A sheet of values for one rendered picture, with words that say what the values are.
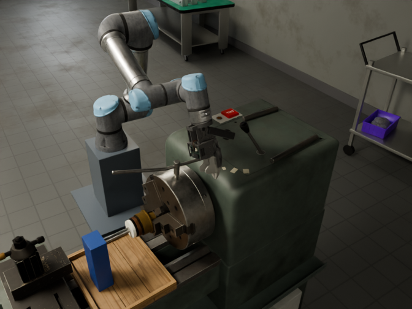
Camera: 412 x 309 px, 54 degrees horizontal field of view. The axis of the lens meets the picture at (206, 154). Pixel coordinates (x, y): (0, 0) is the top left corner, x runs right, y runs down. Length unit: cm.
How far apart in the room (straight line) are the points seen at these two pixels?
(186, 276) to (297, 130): 77
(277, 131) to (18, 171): 267
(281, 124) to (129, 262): 87
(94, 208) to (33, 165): 185
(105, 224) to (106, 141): 42
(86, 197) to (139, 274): 73
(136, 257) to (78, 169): 215
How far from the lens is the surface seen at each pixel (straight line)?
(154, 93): 132
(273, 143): 169
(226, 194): 146
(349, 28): 485
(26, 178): 379
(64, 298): 153
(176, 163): 143
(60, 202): 344
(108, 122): 185
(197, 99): 127
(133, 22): 161
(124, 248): 174
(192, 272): 166
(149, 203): 154
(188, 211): 145
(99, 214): 212
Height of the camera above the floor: 215
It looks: 34 degrees down
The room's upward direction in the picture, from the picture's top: 1 degrees clockwise
